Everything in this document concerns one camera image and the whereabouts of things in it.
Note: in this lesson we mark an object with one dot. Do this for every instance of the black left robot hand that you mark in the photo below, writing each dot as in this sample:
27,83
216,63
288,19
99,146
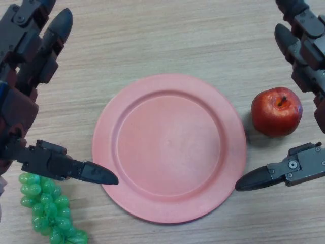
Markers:
20,63

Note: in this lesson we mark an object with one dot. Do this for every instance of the red apple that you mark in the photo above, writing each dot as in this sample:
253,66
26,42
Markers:
271,117

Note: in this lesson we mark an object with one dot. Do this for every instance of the pink round plate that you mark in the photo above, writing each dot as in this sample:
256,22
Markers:
167,142

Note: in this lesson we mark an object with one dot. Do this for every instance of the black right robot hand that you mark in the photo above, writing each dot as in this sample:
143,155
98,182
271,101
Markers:
308,53

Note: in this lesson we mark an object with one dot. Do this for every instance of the green grapes bunch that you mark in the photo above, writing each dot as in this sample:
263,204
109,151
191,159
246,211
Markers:
48,203

